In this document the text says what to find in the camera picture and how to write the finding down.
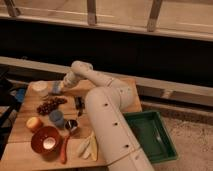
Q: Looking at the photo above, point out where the green plastic tray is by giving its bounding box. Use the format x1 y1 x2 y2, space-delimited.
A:
124 110 178 164

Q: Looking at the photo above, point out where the bunch of dark grapes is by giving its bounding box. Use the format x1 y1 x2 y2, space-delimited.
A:
37 97 67 115

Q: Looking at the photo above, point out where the white cup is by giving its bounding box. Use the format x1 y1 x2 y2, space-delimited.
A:
32 81 48 97

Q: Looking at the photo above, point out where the black chair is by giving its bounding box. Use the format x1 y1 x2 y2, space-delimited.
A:
0 67 19 155

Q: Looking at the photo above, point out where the orange bowl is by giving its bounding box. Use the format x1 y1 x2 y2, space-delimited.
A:
31 126 61 155

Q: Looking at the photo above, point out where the red yellow apple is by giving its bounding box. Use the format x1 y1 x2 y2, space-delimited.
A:
26 117 43 132

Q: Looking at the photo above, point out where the metal measuring cup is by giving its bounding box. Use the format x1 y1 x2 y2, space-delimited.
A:
65 119 78 133

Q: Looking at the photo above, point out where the peeled banana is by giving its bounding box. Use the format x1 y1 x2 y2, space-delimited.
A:
77 133 98 161

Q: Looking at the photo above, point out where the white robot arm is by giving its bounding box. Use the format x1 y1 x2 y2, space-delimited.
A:
62 61 154 171

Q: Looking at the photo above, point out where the blue plastic cup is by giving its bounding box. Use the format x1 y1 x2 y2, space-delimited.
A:
49 110 64 128

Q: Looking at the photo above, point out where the blue object at table edge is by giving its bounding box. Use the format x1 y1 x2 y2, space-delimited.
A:
15 88 26 102

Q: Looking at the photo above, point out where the orange carrot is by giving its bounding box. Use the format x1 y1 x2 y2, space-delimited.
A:
60 135 70 164

